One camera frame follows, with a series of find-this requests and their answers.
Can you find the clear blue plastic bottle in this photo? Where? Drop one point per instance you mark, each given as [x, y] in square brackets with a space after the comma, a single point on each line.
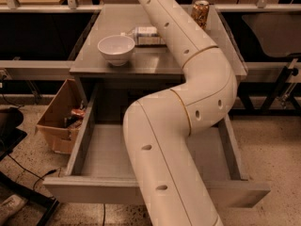
[145, 36]

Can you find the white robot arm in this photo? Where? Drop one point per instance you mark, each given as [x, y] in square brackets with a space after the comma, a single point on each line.
[156, 126]

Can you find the grey drawer cabinet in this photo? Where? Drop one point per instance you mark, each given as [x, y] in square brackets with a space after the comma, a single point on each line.
[210, 85]

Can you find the open grey top drawer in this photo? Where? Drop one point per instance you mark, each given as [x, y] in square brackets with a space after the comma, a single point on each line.
[99, 168]

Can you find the white ceramic bowl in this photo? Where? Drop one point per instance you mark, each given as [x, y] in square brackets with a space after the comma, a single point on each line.
[117, 49]

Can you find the red items in box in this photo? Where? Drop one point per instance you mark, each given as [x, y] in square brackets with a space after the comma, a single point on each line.
[74, 119]

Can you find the brown cardboard box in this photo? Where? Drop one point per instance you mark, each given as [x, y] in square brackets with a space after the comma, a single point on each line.
[53, 123]

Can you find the orange patterned drink can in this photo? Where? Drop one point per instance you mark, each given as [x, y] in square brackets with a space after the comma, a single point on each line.
[200, 12]

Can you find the black chair base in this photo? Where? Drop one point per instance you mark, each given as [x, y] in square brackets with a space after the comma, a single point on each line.
[30, 162]

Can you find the white shoe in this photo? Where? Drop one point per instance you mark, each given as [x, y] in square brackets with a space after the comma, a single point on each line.
[10, 207]

